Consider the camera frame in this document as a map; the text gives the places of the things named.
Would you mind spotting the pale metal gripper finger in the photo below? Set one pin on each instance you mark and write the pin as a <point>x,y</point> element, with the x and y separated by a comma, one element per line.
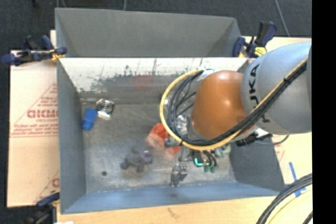
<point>184,171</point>
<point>175,177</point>

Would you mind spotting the purple-grey toy animal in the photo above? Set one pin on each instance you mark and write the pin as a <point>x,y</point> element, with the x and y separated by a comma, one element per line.
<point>137,160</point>

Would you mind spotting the red plastic toy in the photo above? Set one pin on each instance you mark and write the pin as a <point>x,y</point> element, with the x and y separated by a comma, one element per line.
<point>157,133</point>

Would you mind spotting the small white piece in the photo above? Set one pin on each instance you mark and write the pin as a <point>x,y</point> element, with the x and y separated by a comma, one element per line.
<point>103,114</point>

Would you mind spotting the clear glass cup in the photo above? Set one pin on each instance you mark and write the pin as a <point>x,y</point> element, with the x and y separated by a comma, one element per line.
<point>105,105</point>

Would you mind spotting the blue block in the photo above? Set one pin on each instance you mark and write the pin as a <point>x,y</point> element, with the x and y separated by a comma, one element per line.
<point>89,118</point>

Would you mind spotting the grey metal bin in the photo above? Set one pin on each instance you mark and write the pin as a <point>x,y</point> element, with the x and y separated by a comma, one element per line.
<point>147,39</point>

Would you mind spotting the brown cardboard board, red print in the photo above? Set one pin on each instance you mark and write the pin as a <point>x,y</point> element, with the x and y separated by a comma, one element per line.
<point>31,154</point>

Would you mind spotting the black cylinder on white bracket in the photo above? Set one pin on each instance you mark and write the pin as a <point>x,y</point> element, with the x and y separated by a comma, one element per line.
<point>245,140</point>

